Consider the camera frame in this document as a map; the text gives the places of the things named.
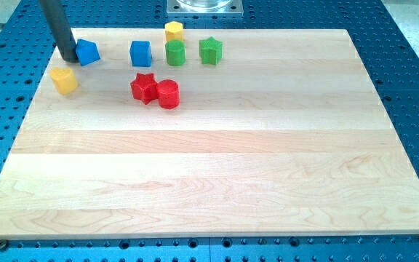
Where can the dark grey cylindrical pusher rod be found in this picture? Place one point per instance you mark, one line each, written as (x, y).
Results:
(61, 30)

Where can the yellow hexagon block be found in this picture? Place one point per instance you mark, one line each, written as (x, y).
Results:
(174, 31)

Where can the red star block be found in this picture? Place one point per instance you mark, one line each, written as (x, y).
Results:
(144, 88)

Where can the green star block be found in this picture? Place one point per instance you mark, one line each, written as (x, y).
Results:
(210, 50)

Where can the blue pentagon block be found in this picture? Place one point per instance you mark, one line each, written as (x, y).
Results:
(87, 52)

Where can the blue perforated metal table plate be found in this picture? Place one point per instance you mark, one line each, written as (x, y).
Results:
(26, 44)

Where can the yellow heart block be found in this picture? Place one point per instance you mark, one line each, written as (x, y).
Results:
(64, 80)

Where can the blue cube block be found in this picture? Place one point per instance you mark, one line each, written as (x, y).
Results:
(140, 53)

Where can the green cylinder block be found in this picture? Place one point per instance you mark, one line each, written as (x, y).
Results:
(175, 52)

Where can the red cylinder block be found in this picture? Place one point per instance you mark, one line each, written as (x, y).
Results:
(168, 94)

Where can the light wooden board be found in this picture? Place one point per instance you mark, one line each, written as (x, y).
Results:
(285, 136)

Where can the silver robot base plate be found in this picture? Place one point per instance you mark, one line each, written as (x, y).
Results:
(204, 7)

